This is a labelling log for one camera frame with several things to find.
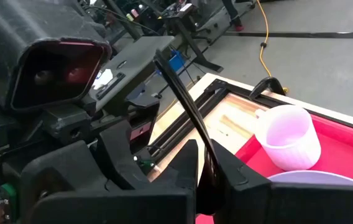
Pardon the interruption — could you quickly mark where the pink plastic mug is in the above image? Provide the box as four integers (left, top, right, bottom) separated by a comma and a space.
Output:
254, 105, 322, 172

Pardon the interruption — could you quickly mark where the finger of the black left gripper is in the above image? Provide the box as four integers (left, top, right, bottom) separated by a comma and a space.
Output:
21, 141, 112, 203
97, 119, 151, 190

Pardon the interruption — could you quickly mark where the black metal table frame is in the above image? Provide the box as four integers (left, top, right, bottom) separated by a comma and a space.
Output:
147, 77, 353, 156

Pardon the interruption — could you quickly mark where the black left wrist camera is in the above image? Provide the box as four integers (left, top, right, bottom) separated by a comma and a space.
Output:
10, 39, 112, 112

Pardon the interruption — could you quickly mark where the lavender plastic plate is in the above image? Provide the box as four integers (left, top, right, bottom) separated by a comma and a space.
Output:
266, 169, 353, 188

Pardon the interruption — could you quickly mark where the red plastic tray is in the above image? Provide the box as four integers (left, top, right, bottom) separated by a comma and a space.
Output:
195, 113, 353, 224

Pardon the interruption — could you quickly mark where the blue box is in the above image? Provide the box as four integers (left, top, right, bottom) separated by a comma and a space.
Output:
167, 49, 186, 73

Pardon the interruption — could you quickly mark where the person's foot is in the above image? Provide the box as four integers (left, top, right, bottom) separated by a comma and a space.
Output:
221, 0, 245, 32

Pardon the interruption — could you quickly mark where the black desk stand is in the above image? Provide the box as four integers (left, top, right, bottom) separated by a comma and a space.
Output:
160, 2, 224, 74

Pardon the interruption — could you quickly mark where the white crumpled tissue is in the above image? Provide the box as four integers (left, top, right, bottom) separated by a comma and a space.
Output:
91, 68, 114, 91

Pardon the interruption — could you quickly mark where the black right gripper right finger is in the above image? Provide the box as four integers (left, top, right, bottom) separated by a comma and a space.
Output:
213, 139, 353, 224

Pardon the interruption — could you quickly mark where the yellow extension cable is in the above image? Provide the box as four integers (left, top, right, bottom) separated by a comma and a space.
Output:
255, 0, 289, 94

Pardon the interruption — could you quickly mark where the black frame clamp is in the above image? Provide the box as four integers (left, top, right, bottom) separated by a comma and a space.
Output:
249, 77, 287, 100

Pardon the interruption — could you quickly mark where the grey side desk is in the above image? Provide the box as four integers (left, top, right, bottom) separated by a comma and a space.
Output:
88, 35, 176, 113

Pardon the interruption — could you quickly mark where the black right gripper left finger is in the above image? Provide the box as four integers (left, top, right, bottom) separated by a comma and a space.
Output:
30, 139, 199, 224

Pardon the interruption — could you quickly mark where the fork with teal handle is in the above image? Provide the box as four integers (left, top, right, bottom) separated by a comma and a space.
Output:
154, 49, 224, 216

